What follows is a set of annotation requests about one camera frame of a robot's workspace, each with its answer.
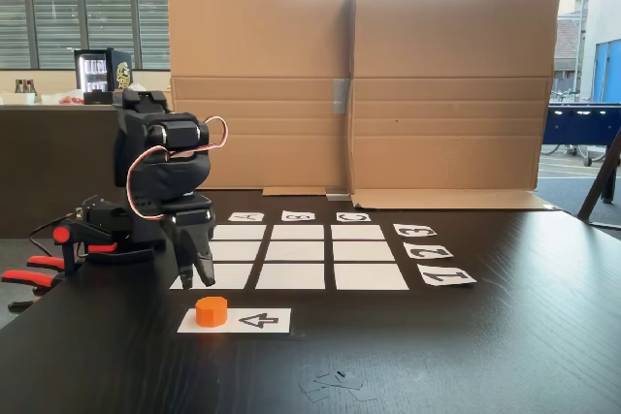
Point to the round orange token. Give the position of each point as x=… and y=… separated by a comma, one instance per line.
x=211, y=314

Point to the paper sheet letter A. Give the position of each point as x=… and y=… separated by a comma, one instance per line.
x=233, y=216

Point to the paper sheet letter B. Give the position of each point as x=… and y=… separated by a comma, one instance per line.
x=286, y=215

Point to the white paper arrow sheet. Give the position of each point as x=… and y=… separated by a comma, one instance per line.
x=285, y=322

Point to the red black clamp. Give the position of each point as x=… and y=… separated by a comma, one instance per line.
x=60, y=234
x=29, y=279

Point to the paper sheet letter C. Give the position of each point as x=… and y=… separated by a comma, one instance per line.
x=341, y=216

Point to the small black box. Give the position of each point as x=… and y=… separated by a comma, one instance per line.
x=98, y=97

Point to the dark brown counter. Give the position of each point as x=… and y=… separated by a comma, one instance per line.
x=48, y=167

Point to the grey tape strip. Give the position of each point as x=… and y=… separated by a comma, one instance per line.
x=340, y=95
x=338, y=196

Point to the black lit mini fridge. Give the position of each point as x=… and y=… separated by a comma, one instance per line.
x=121, y=72

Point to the white tray with red items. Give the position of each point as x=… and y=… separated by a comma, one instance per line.
x=68, y=99

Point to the paper sheet number 3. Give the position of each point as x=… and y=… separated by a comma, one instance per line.
x=399, y=230

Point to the brown glass bottle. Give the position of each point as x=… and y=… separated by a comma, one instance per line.
x=19, y=86
x=31, y=86

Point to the white container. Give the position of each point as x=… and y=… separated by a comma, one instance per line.
x=19, y=98

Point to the paper sheet number 2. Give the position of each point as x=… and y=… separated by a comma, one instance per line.
x=444, y=254

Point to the paper sheet number 1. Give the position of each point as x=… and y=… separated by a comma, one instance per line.
x=466, y=279

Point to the large brown cardboard screen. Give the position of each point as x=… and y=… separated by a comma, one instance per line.
x=436, y=45

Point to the blue foosball table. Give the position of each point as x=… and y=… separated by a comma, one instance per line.
x=582, y=125

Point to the dark wooden stand leg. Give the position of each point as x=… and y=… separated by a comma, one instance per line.
x=601, y=181

